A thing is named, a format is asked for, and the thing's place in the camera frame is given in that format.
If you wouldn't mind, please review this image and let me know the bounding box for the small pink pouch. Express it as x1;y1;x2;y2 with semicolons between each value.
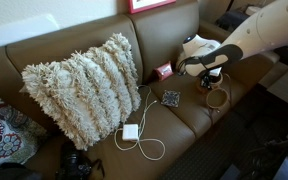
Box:
154;60;174;82

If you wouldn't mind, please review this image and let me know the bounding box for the wooden side table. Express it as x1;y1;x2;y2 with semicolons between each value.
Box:
257;61;288;111

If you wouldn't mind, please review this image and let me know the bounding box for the brown woven bag with lid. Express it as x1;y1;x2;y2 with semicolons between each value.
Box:
196;73;234;130

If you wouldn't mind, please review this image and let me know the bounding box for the red framed picture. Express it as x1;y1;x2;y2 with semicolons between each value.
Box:
127;0;178;15

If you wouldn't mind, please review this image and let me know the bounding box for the brown leather sofa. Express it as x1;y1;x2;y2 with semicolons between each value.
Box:
0;0;282;180

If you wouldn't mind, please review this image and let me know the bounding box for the black camera with strap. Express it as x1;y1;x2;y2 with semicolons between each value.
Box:
54;141;106;180

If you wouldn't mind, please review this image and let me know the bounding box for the blue patterned coaster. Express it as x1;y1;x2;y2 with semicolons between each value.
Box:
160;89;182;108

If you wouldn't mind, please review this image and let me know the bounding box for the floral patterned pillow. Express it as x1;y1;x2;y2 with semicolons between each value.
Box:
0;87;48;172

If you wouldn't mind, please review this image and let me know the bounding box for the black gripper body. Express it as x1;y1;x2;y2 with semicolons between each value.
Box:
200;73;216;85

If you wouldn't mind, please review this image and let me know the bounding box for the dark blue cloth covered table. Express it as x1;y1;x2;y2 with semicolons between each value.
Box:
215;9;252;33

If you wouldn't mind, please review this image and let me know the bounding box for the shaggy cream pillow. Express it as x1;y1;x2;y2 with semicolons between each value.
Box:
21;32;142;151

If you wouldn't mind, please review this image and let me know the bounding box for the white power adapter with cable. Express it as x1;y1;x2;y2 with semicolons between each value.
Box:
113;84;167;162

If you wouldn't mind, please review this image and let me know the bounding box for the white round device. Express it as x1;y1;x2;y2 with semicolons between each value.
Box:
245;5;262;16

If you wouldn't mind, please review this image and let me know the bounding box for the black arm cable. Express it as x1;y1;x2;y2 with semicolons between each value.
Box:
178;55;202;75

